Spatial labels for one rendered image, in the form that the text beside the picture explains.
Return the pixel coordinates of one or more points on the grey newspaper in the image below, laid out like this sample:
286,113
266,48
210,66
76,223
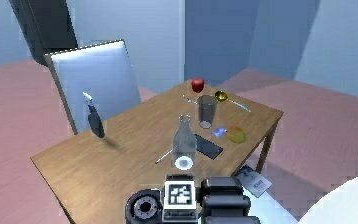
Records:
253,181

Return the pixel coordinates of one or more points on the small blue card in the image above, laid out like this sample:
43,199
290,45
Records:
219,132

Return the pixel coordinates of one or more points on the grey glass cup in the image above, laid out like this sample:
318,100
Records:
207,111

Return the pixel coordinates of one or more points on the yellow-green mango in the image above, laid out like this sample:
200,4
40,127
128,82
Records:
236,134

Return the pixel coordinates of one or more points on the grey pencil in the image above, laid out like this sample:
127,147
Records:
163,156

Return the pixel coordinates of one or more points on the gold ladle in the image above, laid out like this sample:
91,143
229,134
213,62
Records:
221,96

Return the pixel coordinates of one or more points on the silver fork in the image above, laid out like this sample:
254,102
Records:
189,99

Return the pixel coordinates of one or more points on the red apple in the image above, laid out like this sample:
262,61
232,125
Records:
197,84

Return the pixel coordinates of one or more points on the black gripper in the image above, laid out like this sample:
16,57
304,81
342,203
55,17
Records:
143,207

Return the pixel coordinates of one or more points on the black phone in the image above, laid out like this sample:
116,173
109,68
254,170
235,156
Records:
207,146

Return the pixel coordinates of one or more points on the dark spray bottle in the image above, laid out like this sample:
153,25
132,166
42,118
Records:
95,120

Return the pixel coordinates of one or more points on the white round shape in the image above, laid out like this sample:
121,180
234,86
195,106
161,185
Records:
340,203

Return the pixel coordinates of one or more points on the brown wooden table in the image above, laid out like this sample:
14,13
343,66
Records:
120,153

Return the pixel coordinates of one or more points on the dark doorway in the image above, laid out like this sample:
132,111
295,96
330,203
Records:
43,26

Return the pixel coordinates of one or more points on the clear glass bottle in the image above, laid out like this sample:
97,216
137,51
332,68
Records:
184,143

